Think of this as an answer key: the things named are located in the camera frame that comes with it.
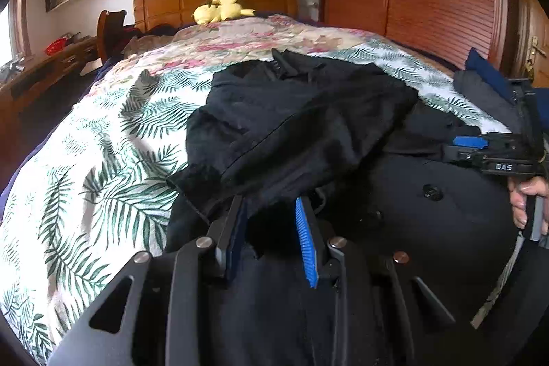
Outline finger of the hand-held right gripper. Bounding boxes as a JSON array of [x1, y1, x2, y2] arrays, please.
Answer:
[[442, 145, 487, 166], [452, 135, 490, 149]]

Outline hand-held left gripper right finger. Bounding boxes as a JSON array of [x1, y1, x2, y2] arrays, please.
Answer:
[[295, 197, 456, 366]]

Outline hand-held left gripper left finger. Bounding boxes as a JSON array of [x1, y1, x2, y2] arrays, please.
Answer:
[[47, 195, 248, 366]]

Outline black double-breasted coat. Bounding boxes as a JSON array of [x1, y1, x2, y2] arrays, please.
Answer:
[[165, 48, 549, 366]]

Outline dark clothes pile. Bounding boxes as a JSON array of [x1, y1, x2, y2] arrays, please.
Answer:
[[122, 23, 178, 41]]

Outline person's right hand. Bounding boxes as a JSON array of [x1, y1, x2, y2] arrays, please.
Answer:
[[507, 176, 549, 229]]

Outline grey garment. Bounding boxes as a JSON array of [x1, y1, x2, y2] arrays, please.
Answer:
[[453, 69, 526, 131]]

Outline blue garment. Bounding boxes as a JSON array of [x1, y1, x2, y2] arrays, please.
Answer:
[[465, 47, 515, 92]]

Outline wooden door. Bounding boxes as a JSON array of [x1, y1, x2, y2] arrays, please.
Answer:
[[512, 0, 549, 88]]

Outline leaf print bed sheet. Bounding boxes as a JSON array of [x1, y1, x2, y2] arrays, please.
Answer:
[[0, 38, 511, 366]]

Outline floral quilt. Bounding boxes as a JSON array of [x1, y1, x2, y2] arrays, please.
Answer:
[[92, 15, 378, 88]]

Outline yellow plush toy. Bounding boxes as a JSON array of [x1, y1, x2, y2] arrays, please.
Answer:
[[191, 0, 257, 25]]

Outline wooden desk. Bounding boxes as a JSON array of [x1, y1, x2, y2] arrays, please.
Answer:
[[0, 34, 101, 127]]

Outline window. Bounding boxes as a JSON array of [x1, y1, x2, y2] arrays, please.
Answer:
[[0, 0, 31, 67]]

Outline door handle with keys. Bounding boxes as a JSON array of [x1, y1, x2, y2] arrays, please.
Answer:
[[525, 36, 547, 73]]

